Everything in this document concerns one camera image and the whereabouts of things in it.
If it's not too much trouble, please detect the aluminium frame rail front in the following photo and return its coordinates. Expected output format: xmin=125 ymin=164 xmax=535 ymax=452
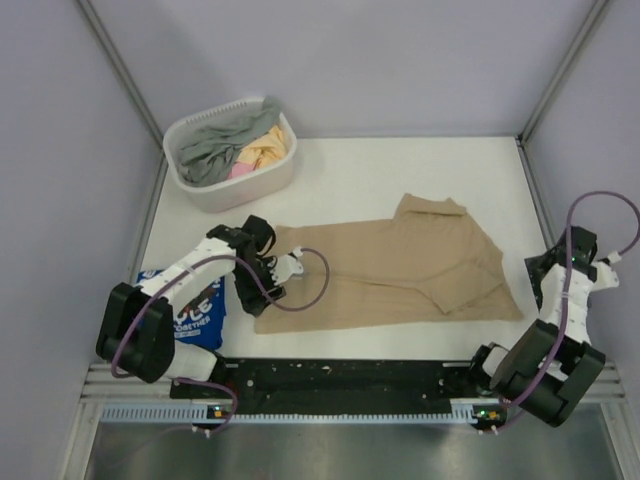
xmin=81 ymin=364 xmax=172 ymax=400

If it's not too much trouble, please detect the white plastic laundry basket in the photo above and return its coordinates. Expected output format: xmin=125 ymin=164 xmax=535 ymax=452
xmin=163 ymin=97 xmax=297 ymax=213

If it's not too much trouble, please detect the yellow t shirt in basket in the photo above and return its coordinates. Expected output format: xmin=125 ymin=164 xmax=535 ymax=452
xmin=236 ymin=126 xmax=289 ymax=170

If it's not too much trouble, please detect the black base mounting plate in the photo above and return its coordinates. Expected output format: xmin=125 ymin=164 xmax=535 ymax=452
xmin=169 ymin=357 xmax=501 ymax=416

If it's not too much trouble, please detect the beige t shirt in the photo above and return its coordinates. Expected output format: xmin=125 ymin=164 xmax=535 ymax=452
xmin=254 ymin=194 xmax=523 ymax=334

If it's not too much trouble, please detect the folded blue printed t shirt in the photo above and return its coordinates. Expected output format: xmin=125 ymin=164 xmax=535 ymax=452
xmin=135 ymin=267 xmax=229 ymax=351

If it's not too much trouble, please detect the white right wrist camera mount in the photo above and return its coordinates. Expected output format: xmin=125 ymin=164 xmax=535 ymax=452
xmin=593 ymin=251 xmax=622 ymax=291

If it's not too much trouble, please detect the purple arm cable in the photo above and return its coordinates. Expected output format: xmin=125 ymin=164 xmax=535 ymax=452
xmin=109 ymin=247 xmax=331 ymax=441
xmin=492 ymin=189 xmax=640 ymax=436

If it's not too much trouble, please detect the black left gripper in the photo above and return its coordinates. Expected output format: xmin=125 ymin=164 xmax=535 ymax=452
xmin=233 ymin=256 xmax=285 ymax=316

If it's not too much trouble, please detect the grey t shirt in basket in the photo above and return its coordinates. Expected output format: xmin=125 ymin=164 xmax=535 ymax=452
xmin=178 ymin=97 xmax=281 ymax=188

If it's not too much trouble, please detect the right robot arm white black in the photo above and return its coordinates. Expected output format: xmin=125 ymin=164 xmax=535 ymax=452
xmin=466 ymin=226 xmax=620 ymax=427

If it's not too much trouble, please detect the grey slotted cable duct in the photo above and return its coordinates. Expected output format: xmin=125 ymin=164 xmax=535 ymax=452
xmin=99 ymin=402 xmax=504 ymax=426

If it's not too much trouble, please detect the pink t shirt in basket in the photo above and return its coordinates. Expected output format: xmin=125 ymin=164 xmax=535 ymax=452
xmin=228 ymin=162 xmax=254 ymax=180

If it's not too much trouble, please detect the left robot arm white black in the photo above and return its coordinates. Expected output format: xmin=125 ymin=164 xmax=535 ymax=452
xmin=96 ymin=215 xmax=285 ymax=397

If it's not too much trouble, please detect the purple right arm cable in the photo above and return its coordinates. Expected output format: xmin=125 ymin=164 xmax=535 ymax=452
xmin=492 ymin=189 xmax=640 ymax=436

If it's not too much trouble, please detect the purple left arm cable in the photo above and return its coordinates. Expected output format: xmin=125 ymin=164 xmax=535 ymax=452
xmin=109 ymin=247 xmax=331 ymax=441

